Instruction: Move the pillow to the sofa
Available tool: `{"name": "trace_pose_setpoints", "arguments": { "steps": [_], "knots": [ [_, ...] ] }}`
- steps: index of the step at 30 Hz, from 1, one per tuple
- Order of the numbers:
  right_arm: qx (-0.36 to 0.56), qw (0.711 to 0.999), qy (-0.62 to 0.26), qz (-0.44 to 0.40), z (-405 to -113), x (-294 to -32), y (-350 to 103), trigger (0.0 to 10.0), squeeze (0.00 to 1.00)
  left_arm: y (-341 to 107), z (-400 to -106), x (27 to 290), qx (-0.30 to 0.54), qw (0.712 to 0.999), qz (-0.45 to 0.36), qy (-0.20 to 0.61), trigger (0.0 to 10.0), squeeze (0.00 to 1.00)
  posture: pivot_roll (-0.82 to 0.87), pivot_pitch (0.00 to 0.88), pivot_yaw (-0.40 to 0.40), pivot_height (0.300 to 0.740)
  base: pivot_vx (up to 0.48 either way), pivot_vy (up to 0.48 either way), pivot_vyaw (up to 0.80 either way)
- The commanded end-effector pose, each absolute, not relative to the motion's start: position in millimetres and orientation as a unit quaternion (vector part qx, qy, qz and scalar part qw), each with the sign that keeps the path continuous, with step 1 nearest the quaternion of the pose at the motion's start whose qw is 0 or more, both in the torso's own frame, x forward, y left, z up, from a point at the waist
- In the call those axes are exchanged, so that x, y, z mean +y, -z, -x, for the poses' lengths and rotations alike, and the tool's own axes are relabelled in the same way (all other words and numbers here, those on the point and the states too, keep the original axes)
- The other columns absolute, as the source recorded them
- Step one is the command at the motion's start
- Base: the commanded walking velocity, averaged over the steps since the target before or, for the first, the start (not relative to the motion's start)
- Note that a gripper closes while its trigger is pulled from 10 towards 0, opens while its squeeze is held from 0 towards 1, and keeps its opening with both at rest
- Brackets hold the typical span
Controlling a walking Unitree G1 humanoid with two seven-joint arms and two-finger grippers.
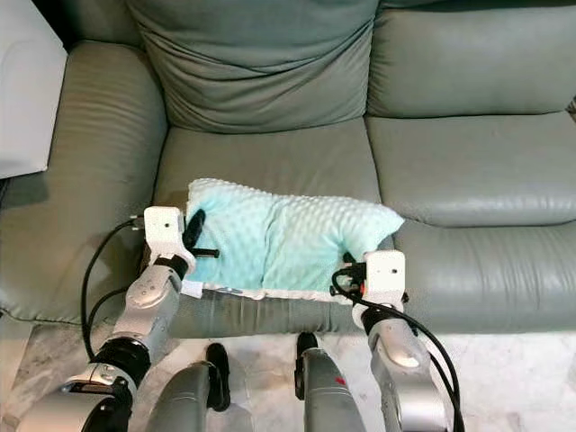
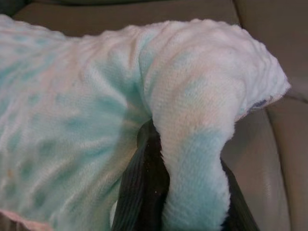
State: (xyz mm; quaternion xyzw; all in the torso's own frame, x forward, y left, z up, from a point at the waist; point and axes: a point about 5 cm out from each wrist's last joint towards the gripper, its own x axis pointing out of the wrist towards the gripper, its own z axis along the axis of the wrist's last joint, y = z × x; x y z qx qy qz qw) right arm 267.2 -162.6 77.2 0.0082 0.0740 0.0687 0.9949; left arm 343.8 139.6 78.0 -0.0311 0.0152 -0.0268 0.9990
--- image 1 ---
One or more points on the white side cabinet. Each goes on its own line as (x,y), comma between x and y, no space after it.
(27,90)

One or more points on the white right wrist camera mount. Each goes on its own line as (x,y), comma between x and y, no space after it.
(385,270)

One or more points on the grey green sofa back cushion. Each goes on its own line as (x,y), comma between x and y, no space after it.
(252,63)

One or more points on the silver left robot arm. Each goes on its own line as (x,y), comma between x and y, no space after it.
(153,306)

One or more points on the silver robot leg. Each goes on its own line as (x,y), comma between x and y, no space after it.
(184,402)
(333,396)

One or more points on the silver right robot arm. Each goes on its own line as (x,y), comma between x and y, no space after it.
(400,355)

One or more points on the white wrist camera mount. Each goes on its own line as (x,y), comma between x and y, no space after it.
(166,229)
(385,270)

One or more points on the grey green leather sofa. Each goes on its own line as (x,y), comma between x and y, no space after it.
(459,162)

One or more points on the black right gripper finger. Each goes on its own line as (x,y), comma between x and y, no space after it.
(348,258)

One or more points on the mint dotted pillow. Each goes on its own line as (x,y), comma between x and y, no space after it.
(301,238)

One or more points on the silver robot right leg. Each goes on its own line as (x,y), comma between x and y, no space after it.
(333,396)

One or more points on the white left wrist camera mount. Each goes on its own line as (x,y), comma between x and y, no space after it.
(166,229)

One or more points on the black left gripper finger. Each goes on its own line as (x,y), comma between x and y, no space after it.
(209,253)

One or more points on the silver robot left leg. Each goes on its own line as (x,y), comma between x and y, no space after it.
(184,402)

